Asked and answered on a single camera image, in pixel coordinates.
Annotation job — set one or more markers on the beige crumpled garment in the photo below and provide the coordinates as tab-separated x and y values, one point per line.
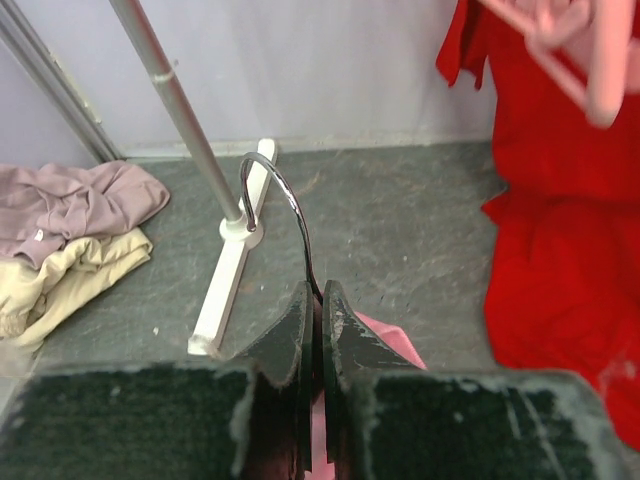
34	302

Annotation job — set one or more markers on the mauve crumpled garment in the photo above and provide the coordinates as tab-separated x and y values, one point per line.
44	209

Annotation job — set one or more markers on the teal wavy hanger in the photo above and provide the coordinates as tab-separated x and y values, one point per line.
271	204

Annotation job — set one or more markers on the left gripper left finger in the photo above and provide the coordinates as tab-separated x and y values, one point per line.
247	417

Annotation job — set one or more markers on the red t shirt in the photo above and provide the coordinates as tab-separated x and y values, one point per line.
564	285

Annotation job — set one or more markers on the pink t shirt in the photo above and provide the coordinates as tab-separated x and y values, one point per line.
396	338

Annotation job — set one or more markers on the pink hanger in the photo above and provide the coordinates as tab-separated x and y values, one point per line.
588	48

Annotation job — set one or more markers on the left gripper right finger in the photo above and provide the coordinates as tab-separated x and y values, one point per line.
386	418

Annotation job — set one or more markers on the white metal clothes rack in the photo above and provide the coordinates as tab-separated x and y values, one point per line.
207	336

